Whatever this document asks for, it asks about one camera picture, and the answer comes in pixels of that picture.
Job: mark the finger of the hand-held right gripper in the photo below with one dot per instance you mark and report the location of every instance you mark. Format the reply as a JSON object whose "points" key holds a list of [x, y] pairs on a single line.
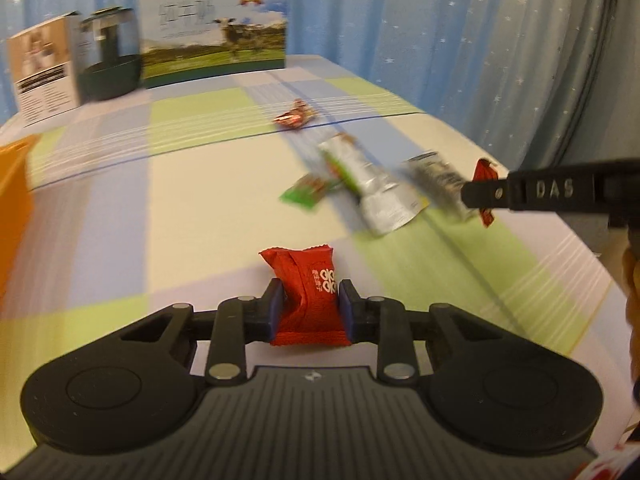
{"points": [[545, 190]]}

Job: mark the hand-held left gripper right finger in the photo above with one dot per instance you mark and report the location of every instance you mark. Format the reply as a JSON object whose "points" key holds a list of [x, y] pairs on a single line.
{"points": [[346, 306]]}

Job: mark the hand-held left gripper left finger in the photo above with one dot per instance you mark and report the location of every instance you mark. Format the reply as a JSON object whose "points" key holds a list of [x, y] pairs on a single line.
{"points": [[274, 306]]}

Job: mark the red snack packet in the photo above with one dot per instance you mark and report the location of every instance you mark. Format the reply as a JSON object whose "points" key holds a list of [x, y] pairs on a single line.
{"points": [[305, 285]]}

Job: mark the small red candy packet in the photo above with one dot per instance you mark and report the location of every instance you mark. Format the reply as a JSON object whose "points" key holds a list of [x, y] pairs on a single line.
{"points": [[483, 170]]}

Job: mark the shiny red candy wrapper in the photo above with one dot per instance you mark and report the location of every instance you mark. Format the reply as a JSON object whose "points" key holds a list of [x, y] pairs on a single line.
{"points": [[294, 116]]}

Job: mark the orange container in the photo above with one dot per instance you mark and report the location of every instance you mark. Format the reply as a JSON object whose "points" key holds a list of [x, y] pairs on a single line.
{"points": [[12, 200]]}

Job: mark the small green snack packet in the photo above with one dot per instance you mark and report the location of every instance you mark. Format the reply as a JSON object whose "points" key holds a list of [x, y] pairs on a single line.
{"points": [[305, 191]]}

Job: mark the silver green snack packet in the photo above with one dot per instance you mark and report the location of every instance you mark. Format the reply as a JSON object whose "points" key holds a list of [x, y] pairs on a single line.
{"points": [[372, 185]]}

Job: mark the checked bed sheet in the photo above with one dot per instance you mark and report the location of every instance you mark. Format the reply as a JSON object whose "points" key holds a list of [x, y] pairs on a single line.
{"points": [[175, 200]]}

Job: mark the blue star curtain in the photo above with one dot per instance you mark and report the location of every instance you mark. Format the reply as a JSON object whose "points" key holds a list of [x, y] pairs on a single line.
{"points": [[450, 35]]}

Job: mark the red white printed cloth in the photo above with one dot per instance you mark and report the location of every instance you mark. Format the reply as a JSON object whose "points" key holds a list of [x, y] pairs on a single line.
{"points": [[607, 467]]}

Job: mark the cow print milk carton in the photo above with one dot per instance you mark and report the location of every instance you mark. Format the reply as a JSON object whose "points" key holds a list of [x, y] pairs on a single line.
{"points": [[210, 35]]}

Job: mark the dark green appliance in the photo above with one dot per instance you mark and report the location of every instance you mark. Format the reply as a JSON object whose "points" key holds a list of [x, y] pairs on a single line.
{"points": [[110, 72]]}

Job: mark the white printed cardboard box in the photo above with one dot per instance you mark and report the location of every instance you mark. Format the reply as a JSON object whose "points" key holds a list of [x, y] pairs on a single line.
{"points": [[42, 70]]}

